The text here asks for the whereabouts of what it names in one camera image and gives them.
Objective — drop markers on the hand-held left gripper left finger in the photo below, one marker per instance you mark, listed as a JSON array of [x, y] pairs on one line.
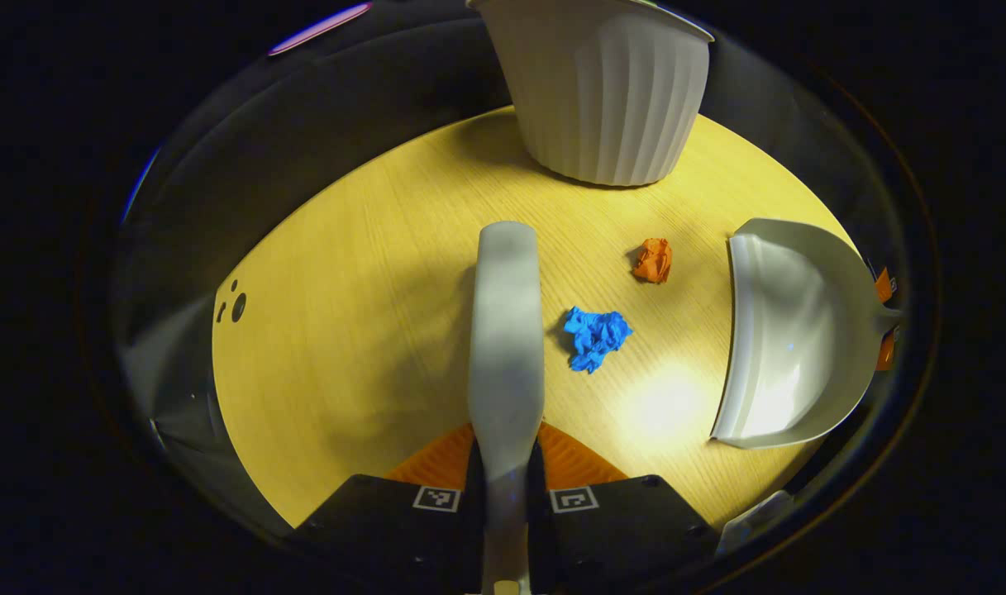
[[387, 529]]

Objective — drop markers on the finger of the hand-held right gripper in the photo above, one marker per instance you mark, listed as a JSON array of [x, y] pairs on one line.
[[884, 285], [885, 351]]

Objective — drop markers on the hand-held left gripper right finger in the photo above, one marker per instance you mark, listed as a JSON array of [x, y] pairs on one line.
[[626, 529]]

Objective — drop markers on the white dustpan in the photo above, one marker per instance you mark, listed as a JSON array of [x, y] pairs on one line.
[[792, 347]]

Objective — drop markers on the blue paper ball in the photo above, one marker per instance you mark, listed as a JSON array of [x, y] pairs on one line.
[[595, 335]]

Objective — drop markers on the small white broom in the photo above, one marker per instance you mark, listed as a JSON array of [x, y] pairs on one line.
[[507, 347]]

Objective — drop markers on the orange paper ball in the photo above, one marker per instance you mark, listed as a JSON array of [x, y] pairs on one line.
[[653, 260]]

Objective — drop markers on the white ribbed garbage bin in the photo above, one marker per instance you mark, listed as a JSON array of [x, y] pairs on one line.
[[610, 99]]

